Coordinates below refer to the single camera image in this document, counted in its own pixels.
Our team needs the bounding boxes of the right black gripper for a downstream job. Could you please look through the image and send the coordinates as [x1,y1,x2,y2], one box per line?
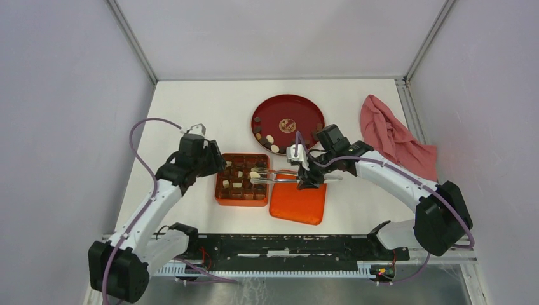
[296,150,337,190]

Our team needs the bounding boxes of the orange chocolate box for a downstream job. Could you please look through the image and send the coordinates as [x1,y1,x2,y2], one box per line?
[214,153,270,207]

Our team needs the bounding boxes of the metal tongs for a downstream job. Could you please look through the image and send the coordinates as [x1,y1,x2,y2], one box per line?
[250,167,344,186]

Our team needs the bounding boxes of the round red tray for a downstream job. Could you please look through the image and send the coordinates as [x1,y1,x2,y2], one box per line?
[250,94,325,156]

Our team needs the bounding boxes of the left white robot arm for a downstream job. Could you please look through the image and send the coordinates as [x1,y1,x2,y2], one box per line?
[88,133,226,303]

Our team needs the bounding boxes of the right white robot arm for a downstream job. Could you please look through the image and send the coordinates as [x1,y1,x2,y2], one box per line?
[286,125,475,259]

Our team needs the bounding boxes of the orange box lid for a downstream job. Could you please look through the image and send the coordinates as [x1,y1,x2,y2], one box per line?
[269,182,327,226]

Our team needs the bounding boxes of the pink cloth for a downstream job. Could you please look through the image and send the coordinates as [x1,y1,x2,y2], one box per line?
[359,95,438,181]

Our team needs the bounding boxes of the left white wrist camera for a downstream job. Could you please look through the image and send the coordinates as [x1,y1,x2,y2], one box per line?
[181,123,206,138]

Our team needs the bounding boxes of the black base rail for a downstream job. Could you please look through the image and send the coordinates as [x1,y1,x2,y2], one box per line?
[180,234,410,272]

